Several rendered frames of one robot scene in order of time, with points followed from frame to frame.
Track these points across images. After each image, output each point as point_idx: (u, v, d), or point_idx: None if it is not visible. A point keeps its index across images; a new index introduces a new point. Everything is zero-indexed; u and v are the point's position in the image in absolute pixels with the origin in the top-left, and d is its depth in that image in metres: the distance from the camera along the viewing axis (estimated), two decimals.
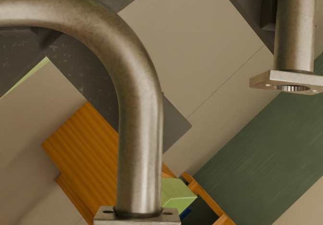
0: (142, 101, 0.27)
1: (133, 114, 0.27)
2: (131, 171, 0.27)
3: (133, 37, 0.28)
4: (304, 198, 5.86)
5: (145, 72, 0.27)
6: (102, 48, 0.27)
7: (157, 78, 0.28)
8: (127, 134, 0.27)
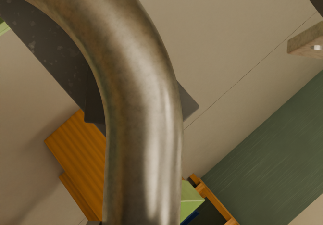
0: (146, 116, 0.15)
1: (130, 138, 0.15)
2: None
3: (133, 2, 0.16)
4: (315, 205, 5.69)
5: (153, 64, 0.15)
6: (77, 21, 0.15)
7: (173, 74, 0.16)
8: (119, 174, 0.15)
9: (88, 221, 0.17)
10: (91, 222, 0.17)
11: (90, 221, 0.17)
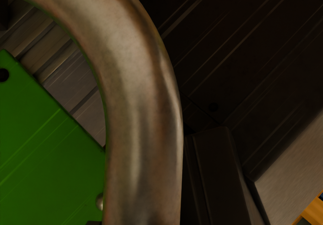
0: (146, 116, 0.15)
1: (130, 138, 0.15)
2: None
3: (133, 2, 0.16)
4: None
5: (153, 64, 0.15)
6: (77, 21, 0.15)
7: (173, 74, 0.16)
8: (119, 174, 0.15)
9: (88, 221, 0.17)
10: (91, 222, 0.17)
11: (90, 221, 0.17)
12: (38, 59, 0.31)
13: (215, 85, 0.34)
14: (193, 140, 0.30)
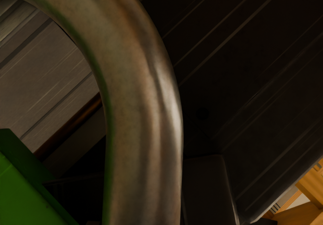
0: (146, 116, 0.15)
1: (130, 138, 0.15)
2: None
3: (133, 2, 0.16)
4: None
5: (153, 64, 0.15)
6: (77, 21, 0.15)
7: (173, 74, 0.16)
8: (119, 174, 0.15)
9: (88, 221, 0.17)
10: (91, 222, 0.17)
11: (90, 221, 0.17)
12: None
13: (206, 82, 0.25)
14: None
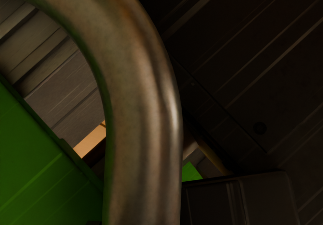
0: (146, 116, 0.15)
1: (130, 138, 0.15)
2: None
3: (132, 2, 0.16)
4: None
5: (153, 64, 0.15)
6: (76, 21, 0.15)
7: (173, 74, 0.16)
8: (119, 174, 0.15)
9: (88, 221, 0.17)
10: (91, 222, 0.17)
11: (90, 221, 0.17)
12: (20, 57, 0.20)
13: (264, 97, 0.25)
14: (241, 188, 0.22)
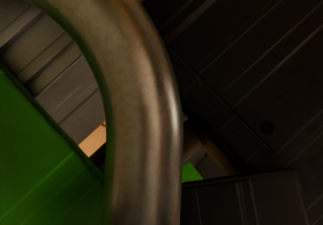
0: (146, 116, 0.15)
1: (130, 138, 0.15)
2: None
3: (133, 2, 0.16)
4: None
5: (153, 64, 0.15)
6: (77, 21, 0.15)
7: (173, 74, 0.16)
8: (119, 174, 0.15)
9: None
10: None
11: None
12: (31, 56, 0.21)
13: (271, 96, 0.25)
14: (250, 187, 0.22)
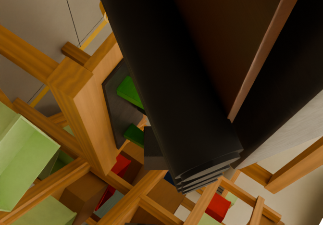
0: None
1: None
2: None
3: None
4: None
5: None
6: None
7: None
8: None
9: (126, 223, 0.17)
10: (129, 224, 0.17)
11: (127, 223, 0.17)
12: None
13: None
14: None
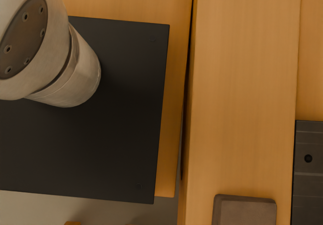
0: None
1: None
2: None
3: None
4: None
5: None
6: None
7: None
8: None
9: None
10: None
11: None
12: None
13: None
14: None
